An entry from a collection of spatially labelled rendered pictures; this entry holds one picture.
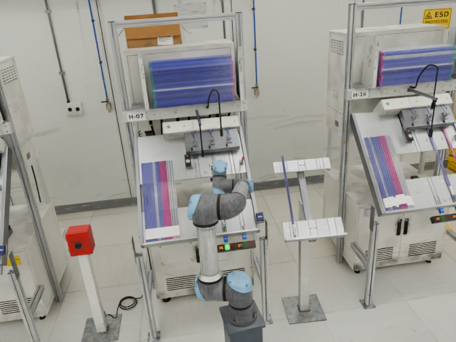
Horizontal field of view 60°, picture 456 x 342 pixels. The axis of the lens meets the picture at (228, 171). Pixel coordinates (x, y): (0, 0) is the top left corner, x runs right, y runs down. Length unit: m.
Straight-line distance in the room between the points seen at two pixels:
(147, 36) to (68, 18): 1.39
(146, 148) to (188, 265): 0.86
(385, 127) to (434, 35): 0.72
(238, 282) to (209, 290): 0.14
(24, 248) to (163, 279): 0.91
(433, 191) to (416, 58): 0.85
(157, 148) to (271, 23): 1.98
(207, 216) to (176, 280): 1.23
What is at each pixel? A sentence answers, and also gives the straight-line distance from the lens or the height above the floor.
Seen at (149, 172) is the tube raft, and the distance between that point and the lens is 2.49.
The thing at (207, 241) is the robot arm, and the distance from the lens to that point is 1.80.
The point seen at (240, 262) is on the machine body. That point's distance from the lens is 2.86.
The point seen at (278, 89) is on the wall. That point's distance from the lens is 4.16.
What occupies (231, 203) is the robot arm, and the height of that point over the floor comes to 1.17.
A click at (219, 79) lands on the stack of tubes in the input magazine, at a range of 2.48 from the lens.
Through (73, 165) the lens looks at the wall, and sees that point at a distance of 4.34.
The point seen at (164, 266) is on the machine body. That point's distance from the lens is 2.82.
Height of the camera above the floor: 1.97
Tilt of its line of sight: 23 degrees down
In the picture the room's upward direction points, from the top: 4 degrees counter-clockwise
